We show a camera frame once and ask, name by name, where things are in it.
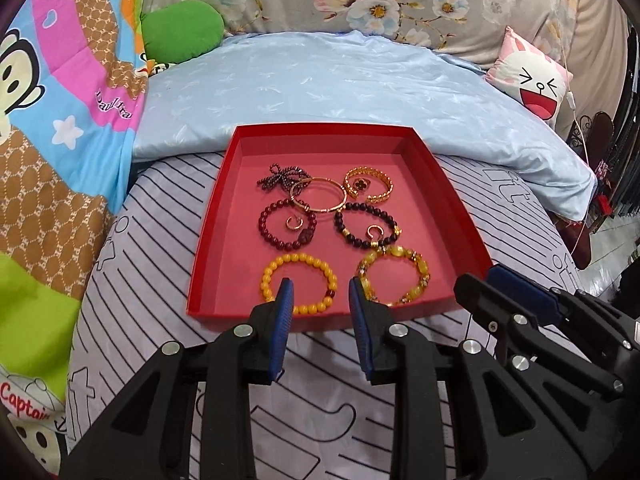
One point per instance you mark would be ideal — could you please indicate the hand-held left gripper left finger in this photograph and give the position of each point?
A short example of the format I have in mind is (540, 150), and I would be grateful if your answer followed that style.
(280, 330)

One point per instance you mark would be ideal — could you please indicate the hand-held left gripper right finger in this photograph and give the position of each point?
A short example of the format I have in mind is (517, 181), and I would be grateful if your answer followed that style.
(361, 330)

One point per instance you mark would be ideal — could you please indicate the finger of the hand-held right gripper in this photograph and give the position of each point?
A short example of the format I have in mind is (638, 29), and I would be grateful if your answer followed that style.
(480, 295)
(520, 287)

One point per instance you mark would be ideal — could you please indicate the red jewelry tray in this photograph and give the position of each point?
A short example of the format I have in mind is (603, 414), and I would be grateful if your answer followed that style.
(425, 220)

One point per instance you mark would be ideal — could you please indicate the gold hoop earring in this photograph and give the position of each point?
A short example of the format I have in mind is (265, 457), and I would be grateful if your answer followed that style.
(374, 232)
(292, 222)

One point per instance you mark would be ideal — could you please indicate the thin gold bangle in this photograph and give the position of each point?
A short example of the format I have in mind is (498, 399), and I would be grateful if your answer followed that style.
(302, 206)

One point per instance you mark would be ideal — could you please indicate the grey striped bed sheet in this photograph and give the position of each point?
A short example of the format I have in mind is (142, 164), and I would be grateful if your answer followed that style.
(150, 260)

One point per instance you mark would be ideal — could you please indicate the dark beaded bow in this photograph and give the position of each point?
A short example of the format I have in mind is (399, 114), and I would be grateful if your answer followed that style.
(280, 176)

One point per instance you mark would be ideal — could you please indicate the pink cat face cushion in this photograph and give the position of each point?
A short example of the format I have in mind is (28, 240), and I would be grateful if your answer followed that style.
(535, 80)

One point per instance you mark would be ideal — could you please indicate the light blue quilt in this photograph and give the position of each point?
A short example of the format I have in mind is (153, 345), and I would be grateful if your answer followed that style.
(325, 85)

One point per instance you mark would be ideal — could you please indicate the colourful cartoon monkey blanket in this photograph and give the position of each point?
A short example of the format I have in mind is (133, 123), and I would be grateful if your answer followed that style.
(65, 110)

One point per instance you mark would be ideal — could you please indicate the green pillow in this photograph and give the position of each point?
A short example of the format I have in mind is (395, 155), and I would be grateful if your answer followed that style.
(180, 32)

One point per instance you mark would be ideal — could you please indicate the dark metal scrollwork frame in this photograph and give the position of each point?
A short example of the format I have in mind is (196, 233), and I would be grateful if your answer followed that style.
(597, 132)

